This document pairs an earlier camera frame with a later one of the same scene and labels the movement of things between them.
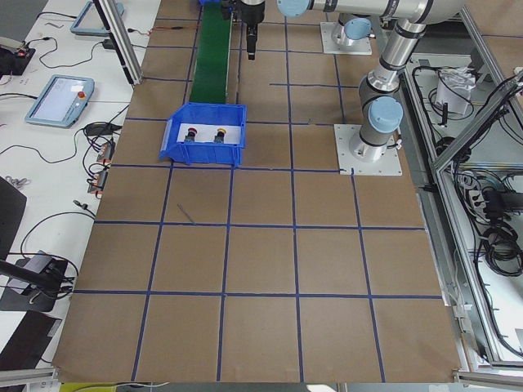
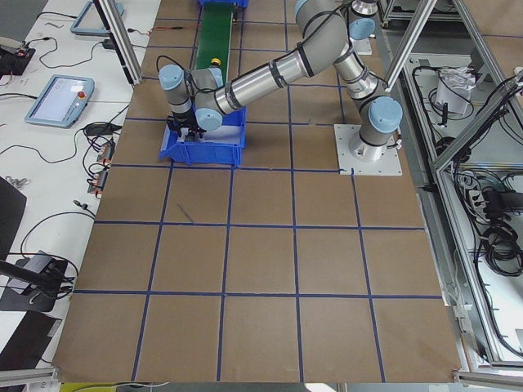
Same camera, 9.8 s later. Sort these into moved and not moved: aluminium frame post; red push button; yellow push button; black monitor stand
Moved: yellow push button
Not moved: aluminium frame post; black monitor stand; red push button
